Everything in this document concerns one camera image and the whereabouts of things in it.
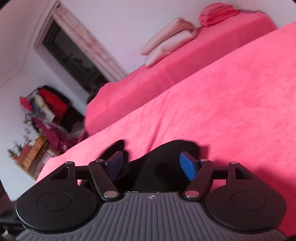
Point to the pink pillow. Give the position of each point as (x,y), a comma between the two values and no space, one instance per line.
(173,27)
(169,46)

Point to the black pants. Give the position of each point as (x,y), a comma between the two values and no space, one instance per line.
(157,171)

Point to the pink patterned curtain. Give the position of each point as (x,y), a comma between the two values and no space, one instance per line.
(87,43)

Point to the dark window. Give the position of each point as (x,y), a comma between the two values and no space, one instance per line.
(68,54)

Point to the upper pink pillow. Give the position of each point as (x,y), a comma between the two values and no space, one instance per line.
(173,27)

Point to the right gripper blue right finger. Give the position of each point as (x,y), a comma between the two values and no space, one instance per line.
(199,173)

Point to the folded red blanket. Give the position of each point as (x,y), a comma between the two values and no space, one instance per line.
(216,13)

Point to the pink near bed cover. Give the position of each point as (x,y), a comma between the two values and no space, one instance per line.
(240,108)

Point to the red far bed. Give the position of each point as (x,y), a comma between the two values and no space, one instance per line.
(116,100)

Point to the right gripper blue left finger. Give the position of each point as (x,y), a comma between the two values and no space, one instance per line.
(103,173)

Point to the wooden dresser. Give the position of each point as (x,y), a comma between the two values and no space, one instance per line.
(31,155)

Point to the lower pink pillow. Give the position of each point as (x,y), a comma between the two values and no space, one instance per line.
(169,46)

